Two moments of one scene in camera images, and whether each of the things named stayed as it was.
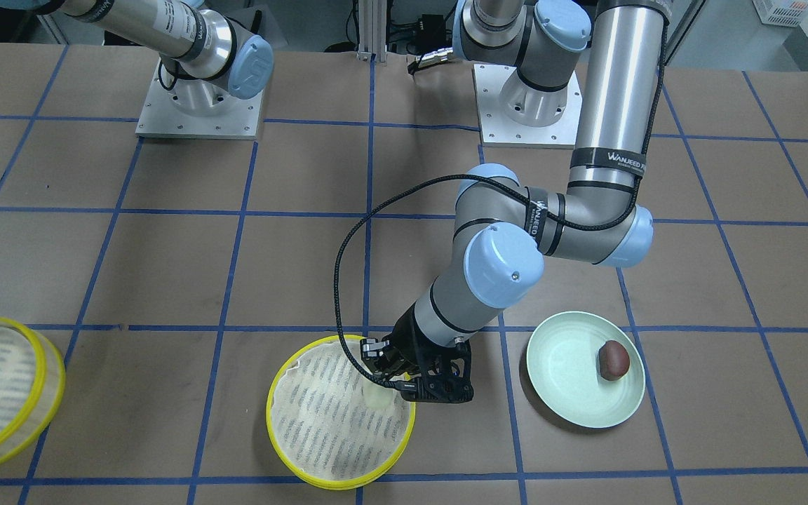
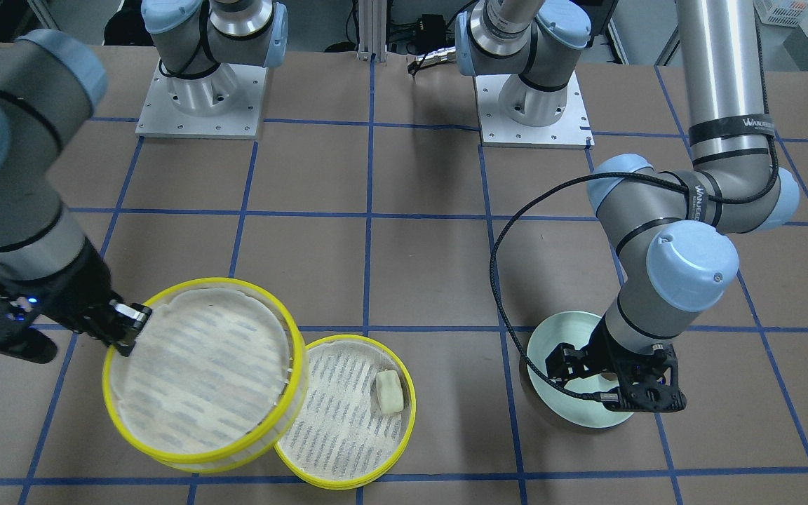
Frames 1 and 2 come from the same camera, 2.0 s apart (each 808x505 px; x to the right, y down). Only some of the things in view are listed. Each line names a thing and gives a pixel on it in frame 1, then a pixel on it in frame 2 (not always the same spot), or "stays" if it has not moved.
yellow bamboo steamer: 330,426 stays
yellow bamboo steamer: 9,386 to 217,381
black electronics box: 431,30 stays
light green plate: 564,369 stays
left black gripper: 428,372 to 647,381
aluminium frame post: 372,30 stays
